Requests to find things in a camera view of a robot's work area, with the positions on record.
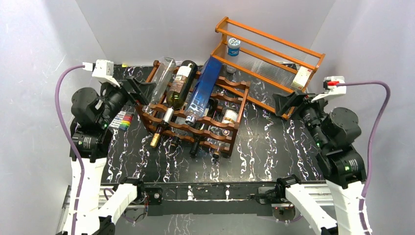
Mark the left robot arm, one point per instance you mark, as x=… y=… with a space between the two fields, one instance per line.
x=93 y=210

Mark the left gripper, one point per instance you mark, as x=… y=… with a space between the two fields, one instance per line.
x=143 y=91

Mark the pack of coloured markers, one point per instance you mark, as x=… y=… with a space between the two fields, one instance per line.
x=122 y=120

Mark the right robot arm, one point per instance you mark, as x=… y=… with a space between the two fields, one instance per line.
x=342 y=166

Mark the clear glass bottle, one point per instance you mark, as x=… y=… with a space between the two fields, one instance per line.
x=162 y=77

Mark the orange wooden shelf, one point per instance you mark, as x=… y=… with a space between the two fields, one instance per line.
x=264 y=56

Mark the blue lidded jar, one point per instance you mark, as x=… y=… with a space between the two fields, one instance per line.
x=233 y=47

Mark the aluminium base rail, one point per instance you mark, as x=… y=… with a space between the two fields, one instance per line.
x=216 y=198

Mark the dark wine bottle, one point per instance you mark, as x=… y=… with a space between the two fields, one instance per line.
x=210 y=111

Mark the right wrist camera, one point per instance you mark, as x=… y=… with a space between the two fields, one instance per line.
x=332 y=88

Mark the white label bottle in rack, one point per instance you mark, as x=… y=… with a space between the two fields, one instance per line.
x=228 y=115

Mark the small white box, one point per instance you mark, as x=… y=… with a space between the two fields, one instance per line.
x=301 y=78

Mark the blue square glass bottle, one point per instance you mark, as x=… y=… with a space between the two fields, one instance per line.
x=197 y=104

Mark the green wine bottle white label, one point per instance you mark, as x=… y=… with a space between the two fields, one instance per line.
x=176 y=95

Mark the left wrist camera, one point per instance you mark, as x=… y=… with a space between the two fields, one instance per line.
x=104 y=71

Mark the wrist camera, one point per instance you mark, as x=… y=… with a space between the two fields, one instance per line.
x=104 y=71
x=332 y=88

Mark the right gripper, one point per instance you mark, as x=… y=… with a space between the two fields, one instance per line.
x=282 y=101

